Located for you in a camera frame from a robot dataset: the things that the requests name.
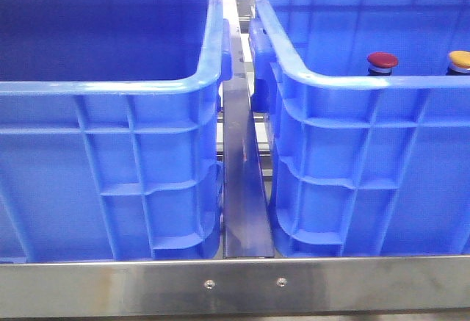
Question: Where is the red mushroom push button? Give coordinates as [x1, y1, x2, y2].
[367, 51, 399, 76]

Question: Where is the yellow mushroom push button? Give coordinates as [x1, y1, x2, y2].
[446, 50, 470, 76]

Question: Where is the right blue plastic crate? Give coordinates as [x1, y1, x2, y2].
[250, 0, 469, 257]

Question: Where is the blue plastic crate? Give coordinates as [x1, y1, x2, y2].
[1, 0, 232, 264]
[250, 0, 469, 257]

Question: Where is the left blue plastic crate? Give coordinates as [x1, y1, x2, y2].
[1, 0, 232, 264]

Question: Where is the steel front shelf rail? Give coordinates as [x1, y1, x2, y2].
[1, 256, 469, 318]

